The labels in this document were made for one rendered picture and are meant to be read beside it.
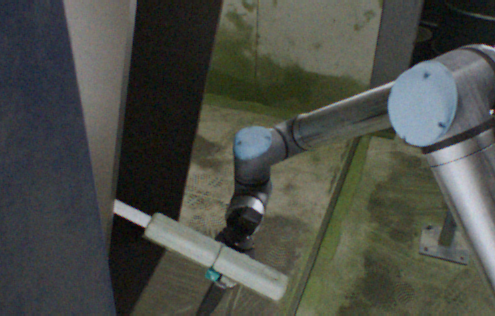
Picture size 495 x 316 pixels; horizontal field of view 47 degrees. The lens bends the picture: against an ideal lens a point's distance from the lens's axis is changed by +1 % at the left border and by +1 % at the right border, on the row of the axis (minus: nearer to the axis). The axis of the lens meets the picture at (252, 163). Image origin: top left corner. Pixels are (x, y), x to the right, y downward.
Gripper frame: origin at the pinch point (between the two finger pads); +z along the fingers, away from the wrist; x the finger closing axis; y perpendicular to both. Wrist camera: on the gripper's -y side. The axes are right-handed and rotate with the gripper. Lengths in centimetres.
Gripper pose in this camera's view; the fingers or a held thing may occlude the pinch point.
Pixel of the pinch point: (224, 275)
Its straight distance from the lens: 120.0
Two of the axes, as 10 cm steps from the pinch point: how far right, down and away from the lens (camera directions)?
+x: -8.9, -4.5, -0.7
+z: -2.1, 5.3, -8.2
